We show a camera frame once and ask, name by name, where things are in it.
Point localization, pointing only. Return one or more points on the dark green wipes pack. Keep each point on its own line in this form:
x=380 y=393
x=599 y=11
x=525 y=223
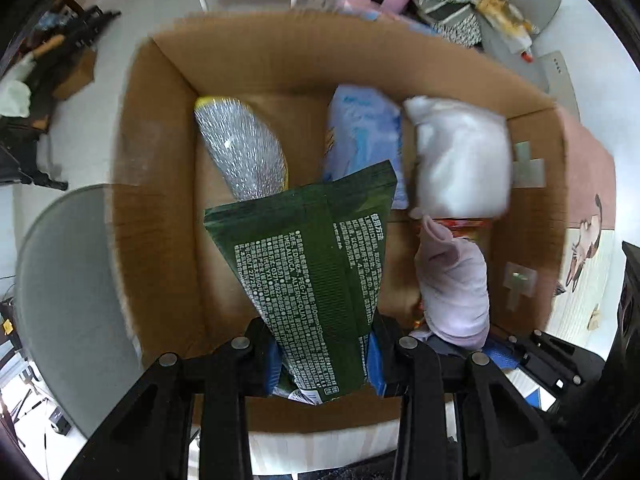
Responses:
x=311 y=261

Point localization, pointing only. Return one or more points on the white goose plush toy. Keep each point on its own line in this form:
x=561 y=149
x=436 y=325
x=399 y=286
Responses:
x=14 y=92

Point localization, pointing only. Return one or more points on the pink packaged bedding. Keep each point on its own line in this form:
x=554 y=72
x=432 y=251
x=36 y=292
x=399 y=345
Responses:
x=376 y=13

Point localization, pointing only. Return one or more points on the grey cushioned chair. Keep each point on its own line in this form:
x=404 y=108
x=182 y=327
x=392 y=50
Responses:
x=540 y=12

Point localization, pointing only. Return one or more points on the lilac towel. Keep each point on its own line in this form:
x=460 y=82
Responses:
x=452 y=284

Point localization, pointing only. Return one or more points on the white plastic soft pack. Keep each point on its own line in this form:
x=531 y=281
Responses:
x=463 y=160

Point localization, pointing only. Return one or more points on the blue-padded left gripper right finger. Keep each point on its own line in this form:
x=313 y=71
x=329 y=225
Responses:
x=460 y=417

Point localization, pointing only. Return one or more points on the cat shaped mat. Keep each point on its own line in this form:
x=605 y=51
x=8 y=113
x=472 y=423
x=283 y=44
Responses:
x=589 y=234

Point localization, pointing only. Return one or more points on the black white patterned bag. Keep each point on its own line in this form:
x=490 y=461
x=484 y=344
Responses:
x=447 y=2

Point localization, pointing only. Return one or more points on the round grey stool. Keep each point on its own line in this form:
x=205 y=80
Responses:
x=67 y=310

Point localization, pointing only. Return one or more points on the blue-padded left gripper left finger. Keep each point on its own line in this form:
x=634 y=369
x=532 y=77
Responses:
x=148 y=433

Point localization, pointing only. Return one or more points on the small brown cardboard box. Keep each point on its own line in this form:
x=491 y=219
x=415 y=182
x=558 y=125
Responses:
x=77 y=76

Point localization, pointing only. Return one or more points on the black tripod stands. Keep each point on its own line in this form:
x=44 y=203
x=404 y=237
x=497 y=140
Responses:
x=20 y=136

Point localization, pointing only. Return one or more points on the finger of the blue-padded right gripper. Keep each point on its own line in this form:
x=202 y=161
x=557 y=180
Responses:
x=501 y=354

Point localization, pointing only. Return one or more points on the silver yellow foil pack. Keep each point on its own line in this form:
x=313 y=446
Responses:
x=244 y=149

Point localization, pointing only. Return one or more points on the yellow items on chair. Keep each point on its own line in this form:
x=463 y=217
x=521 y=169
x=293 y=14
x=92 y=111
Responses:
x=514 y=29

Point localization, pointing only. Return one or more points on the blue tissue pack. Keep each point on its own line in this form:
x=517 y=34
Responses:
x=364 y=128

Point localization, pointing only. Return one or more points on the pink fuzzy rug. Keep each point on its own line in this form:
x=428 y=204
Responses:
x=589 y=175

